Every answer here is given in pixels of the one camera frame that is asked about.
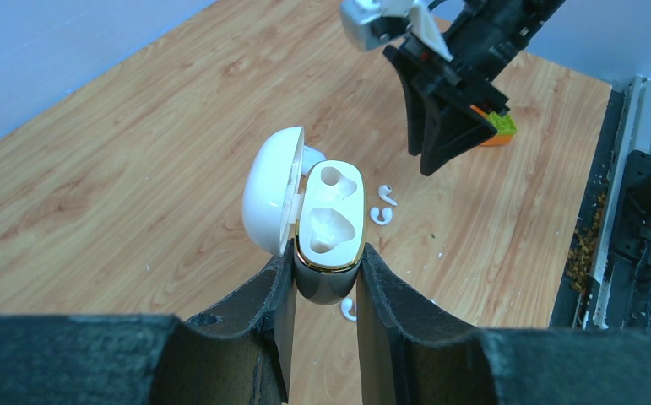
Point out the orange ring toy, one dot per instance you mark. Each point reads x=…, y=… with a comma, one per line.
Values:
x=495, y=140

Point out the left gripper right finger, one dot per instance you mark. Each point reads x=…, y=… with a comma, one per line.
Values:
x=413, y=352

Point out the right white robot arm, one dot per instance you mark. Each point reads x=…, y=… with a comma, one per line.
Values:
x=447, y=101

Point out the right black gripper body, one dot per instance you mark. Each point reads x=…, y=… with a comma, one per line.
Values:
x=483, y=39

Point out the white oval earbud case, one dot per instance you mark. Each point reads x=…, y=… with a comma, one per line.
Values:
x=310, y=157

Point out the white gold earbud case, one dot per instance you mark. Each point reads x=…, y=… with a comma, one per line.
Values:
x=317, y=219

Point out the white clip earbud middle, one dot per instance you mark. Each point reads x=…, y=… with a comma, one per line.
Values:
x=381, y=216

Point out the green building block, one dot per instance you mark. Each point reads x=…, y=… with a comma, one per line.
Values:
x=504, y=125

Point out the white clip earbud left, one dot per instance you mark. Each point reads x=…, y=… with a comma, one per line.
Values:
x=348, y=309

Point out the white stem earbud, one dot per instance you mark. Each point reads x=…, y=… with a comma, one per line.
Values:
x=384, y=192

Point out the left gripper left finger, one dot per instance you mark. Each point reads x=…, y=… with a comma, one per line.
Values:
x=237, y=351

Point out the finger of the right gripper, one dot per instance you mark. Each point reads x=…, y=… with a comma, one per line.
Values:
x=407, y=71
x=443, y=125

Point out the white clip earbud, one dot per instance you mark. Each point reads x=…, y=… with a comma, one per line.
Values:
x=348, y=309
x=381, y=216

